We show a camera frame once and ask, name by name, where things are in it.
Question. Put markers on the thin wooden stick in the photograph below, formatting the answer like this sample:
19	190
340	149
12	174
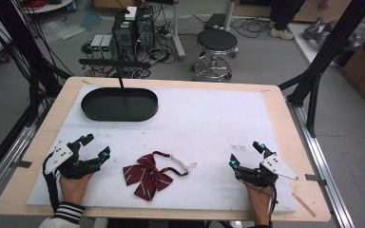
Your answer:
304	204

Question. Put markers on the white box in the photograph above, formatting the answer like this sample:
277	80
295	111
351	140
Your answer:
130	12

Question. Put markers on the black round stool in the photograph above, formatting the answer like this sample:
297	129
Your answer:
217	40

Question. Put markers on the black oval tray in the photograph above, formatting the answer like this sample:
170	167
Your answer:
119	106

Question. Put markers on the black camera stand pole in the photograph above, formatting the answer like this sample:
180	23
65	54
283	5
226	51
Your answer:
117	63

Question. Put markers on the black table clamp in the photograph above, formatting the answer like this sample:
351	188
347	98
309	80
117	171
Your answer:
22	164
315	179

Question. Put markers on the black metal frame stand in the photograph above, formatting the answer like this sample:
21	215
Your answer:
326	53

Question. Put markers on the white foam board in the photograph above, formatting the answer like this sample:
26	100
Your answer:
196	126

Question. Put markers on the grey vacuum cleaner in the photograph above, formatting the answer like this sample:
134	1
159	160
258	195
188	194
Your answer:
326	31

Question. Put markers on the black computer tower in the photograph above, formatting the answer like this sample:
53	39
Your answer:
123	30
145	28

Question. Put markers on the aluminium rail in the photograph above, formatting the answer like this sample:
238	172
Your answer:
6	158
323	167

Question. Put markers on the grey bench power supply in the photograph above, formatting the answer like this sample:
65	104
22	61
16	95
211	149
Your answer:
96	46
108	46

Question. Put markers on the white table leg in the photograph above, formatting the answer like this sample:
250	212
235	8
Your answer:
177	31

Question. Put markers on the dark red striped bow tie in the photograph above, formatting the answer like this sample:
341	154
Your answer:
147	175

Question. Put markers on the person's left hand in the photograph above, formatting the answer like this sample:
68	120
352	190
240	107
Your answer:
72	189

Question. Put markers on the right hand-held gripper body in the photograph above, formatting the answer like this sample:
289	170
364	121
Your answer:
277	166

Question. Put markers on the black flat floor pedal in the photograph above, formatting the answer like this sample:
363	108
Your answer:
215	20

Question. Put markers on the person's right hand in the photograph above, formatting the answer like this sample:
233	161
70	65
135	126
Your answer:
259	201

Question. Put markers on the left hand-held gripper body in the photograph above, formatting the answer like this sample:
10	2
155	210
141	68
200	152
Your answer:
59	156

